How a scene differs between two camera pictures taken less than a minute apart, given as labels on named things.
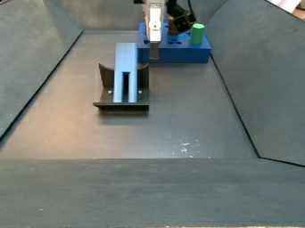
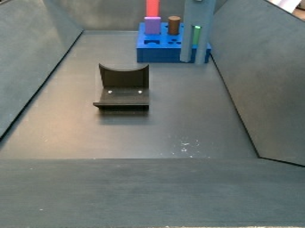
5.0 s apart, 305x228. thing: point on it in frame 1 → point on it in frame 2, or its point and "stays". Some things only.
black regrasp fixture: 107,103 stays
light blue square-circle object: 124,64 → 198,14
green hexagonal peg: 196,34 stays
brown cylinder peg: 171,27 stays
